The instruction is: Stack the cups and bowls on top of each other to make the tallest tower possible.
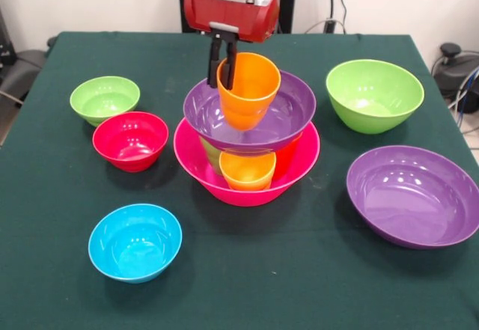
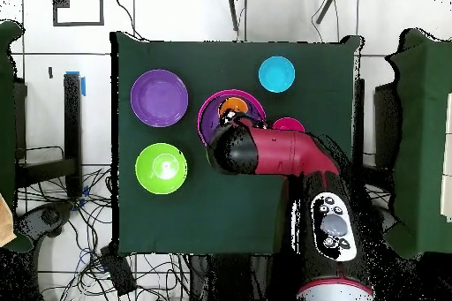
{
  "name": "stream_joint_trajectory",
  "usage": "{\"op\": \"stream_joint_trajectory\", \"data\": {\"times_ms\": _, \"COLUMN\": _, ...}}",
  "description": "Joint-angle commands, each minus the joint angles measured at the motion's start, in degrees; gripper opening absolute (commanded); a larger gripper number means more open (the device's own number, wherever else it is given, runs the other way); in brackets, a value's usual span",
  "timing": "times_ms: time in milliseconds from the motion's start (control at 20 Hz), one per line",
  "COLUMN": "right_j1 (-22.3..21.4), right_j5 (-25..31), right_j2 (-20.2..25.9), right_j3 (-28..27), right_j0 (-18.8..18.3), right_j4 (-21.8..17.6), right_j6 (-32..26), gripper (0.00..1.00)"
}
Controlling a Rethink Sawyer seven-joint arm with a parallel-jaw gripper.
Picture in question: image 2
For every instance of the orange cup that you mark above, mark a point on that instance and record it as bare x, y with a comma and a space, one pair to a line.
235, 105

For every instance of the purple bowl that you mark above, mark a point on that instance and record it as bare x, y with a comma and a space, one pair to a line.
159, 98
210, 122

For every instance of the large pink bowl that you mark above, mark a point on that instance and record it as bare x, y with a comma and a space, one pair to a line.
202, 110

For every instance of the blue bowl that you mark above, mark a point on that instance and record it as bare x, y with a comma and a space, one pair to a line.
277, 74

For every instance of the large green bowl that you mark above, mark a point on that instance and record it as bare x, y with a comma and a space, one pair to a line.
148, 181

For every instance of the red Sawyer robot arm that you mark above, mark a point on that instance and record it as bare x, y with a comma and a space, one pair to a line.
282, 149

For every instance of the small red bowl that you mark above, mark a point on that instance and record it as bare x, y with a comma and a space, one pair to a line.
287, 124

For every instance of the dark green tablecloth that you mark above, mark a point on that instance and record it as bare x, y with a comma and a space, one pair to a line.
176, 216

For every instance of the black stand with blue tape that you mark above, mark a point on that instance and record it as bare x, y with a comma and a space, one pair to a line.
72, 121

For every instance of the black power box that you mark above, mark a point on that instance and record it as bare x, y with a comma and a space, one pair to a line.
118, 272

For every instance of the green covered side table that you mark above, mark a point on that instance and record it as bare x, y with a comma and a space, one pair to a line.
7, 121
423, 138

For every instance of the black floor stand base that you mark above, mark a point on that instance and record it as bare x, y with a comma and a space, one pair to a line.
49, 216

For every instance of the brown paper bag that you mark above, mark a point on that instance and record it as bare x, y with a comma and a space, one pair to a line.
5, 223

